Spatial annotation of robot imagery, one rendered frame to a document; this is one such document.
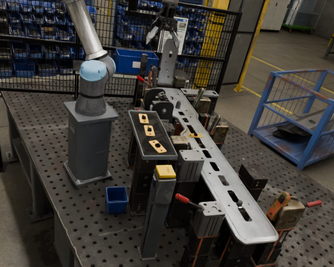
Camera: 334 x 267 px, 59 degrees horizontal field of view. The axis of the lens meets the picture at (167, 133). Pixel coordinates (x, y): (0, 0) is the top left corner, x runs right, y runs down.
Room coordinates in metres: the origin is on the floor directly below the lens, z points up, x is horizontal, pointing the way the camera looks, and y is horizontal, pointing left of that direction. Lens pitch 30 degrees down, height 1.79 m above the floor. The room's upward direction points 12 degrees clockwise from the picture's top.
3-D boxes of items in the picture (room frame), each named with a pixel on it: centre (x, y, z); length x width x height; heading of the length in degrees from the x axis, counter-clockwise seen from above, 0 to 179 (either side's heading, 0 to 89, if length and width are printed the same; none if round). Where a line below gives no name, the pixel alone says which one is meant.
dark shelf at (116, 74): (2.19, 0.36, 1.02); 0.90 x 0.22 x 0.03; 111
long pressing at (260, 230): (1.41, -0.17, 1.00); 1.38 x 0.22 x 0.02; 21
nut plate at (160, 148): (0.98, 0.03, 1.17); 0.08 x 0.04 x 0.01; 38
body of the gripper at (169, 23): (1.41, 0.10, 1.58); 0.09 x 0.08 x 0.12; 21
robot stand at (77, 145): (1.28, 0.40, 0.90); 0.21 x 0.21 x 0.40; 41
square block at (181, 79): (2.16, -0.01, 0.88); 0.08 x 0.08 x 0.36; 21
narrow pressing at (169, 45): (2.11, 0.10, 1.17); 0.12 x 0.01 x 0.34; 111
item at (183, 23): (2.41, 0.12, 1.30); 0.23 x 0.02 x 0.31; 111
